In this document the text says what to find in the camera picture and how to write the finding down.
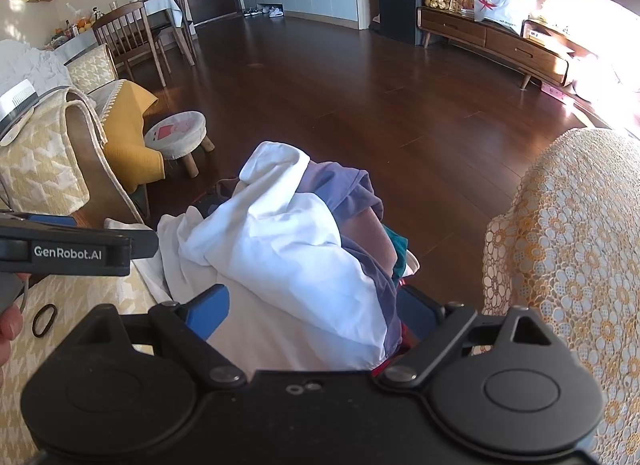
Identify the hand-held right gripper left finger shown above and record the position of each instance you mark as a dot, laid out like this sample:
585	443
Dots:
210	307

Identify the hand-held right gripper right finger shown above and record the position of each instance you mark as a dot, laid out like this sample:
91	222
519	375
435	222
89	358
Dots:
417	312

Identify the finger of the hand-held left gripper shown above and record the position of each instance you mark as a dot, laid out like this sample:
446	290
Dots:
50	220
145	245

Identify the white purple raglan shirt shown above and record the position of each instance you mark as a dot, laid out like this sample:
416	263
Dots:
280	245

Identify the person's left hand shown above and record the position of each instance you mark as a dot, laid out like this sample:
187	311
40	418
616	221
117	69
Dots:
9	325

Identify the red garment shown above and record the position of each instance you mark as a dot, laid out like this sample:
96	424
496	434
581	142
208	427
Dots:
407	337

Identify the yellow houndstooth sofa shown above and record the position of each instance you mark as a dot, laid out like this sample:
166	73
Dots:
40	170

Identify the teal garment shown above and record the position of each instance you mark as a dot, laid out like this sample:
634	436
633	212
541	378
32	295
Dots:
400	250

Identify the pink garment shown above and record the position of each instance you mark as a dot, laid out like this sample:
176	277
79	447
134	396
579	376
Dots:
372	240

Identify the mustard yellow cloth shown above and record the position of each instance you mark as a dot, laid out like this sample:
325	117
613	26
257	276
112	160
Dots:
130	145

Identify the round padded stool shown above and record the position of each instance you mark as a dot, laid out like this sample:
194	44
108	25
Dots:
175	137

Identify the white ribbed device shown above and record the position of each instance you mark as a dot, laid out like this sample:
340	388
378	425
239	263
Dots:
17	100

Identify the white quilted blanket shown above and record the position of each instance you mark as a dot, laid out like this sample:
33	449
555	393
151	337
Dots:
30	65

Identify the yellow houndstooth cushion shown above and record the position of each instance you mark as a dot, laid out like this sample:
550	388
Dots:
92	67

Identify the yellow floral lace tablecloth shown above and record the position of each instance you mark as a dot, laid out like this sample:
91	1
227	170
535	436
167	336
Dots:
565	245

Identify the oranges on table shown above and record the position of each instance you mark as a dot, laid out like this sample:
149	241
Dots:
82	25

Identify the wooden dining chair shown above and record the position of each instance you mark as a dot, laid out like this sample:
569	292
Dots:
180	0
127	27

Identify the dining table with white cloth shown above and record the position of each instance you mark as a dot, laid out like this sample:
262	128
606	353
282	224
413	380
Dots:
162	5

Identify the pink box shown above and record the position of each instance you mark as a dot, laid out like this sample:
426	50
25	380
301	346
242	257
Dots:
552	91

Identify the white sneakers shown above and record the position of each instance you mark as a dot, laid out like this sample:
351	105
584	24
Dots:
276	12

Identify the dark wooden sideboard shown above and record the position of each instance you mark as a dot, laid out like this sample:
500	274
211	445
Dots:
520	52

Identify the white flat box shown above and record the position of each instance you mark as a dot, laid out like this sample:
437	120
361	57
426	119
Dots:
542	32

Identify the white shopping bag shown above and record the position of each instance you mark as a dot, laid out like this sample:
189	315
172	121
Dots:
500	5

